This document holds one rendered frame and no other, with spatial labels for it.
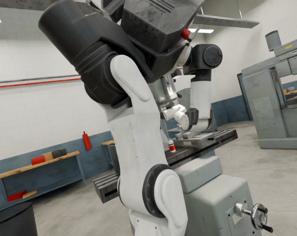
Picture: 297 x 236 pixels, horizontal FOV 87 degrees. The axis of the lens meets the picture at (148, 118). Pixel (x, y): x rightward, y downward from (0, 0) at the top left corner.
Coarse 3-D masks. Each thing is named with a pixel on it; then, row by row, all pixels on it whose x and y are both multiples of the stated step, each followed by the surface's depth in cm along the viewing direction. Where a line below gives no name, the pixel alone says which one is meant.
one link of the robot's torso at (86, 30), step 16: (64, 0) 36; (48, 16) 35; (64, 16) 36; (80, 16) 38; (96, 16) 40; (48, 32) 37; (64, 32) 37; (80, 32) 38; (96, 32) 39; (112, 32) 43; (64, 48) 39; (80, 48) 38; (96, 48) 40; (112, 48) 52; (128, 48) 46; (80, 64) 40; (144, 64) 50; (128, 96) 45
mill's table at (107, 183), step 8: (216, 136) 135; (224, 136) 135; (232, 136) 139; (216, 144) 129; (224, 144) 133; (168, 152) 124; (176, 152) 118; (184, 152) 113; (192, 152) 116; (200, 152) 120; (168, 160) 106; (176, 160) 109; (184, 160) 112; (104, 176) 106; (112, 176) 101; (96, 184) 93; (104, 184) 89; (112, 184) 87; (104, 192) 85; (112, 192) 87; (104, 200) 84
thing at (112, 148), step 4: (112, 148) 103; (112, 152) 104; (116, 152) 99; (112, 156) 106; (116, 156) 100; (112, 160) 107; (116, 160) 102; (116, 164) 103; (116, 168) 105; (116, 172) 106
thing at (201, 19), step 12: (0, 0) 242; (12, 0) 247; (24, 0) 252; (36, 0) 258; (48, 0) 263; (84, 0) 287; (84, 12) 309; (216, 24) 500; (228, 24) 522; (240, 24) 546; (252, 24) 572; (24, 84) 423
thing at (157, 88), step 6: (150, 84) 114; (156, 84) 113; (162, 84) 115; (150, 90) 116; (156, 90) 112; (162, 90) 114; (174, 90) 119; (156, 96) 112; (162, 96) 114; (174, 96) 119; (156, 102) 114; (162, 102) 115; (168, 102) 125
